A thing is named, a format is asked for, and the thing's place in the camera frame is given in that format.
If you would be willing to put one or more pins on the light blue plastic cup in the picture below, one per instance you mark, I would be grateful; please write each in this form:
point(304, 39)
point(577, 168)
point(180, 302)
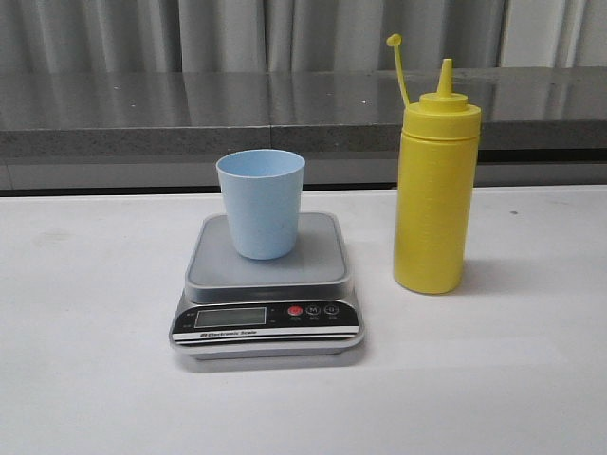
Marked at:
point(262, 192)

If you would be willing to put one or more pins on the yellow squeeze bottle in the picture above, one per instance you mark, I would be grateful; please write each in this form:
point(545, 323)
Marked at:
point(436, 168)

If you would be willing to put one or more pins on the silver digital kitchen scale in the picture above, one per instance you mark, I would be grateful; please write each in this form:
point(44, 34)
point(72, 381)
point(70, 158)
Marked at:
point(303, 303)

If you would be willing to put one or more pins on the grey stone counter ledge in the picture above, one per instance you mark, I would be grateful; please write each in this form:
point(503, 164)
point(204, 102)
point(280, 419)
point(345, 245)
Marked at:
point(529, 114)

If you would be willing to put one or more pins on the grey pleated curtain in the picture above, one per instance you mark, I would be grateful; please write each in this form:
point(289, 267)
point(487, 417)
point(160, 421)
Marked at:
point(281, 36)

